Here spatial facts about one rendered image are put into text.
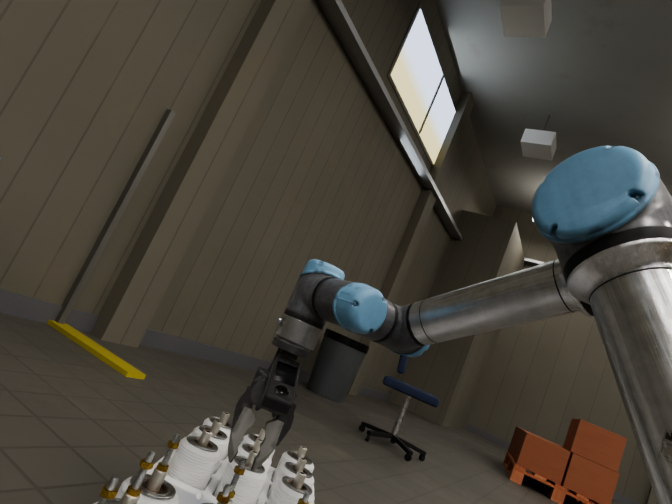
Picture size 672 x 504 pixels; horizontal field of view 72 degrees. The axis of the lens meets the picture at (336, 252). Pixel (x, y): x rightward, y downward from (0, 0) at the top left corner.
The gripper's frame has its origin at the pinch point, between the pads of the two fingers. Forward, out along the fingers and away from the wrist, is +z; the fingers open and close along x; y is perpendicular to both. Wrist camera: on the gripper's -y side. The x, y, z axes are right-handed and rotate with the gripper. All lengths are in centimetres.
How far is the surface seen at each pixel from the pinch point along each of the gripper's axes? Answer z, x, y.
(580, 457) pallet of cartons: -14, -353, 349
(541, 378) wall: -115, -568, 758
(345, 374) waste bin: 5, -114, 411
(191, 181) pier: -84, 81, 246
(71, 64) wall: -103, 151, 181
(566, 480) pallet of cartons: 12, -348, 352
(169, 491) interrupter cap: 9.5, 8.9, 2.6
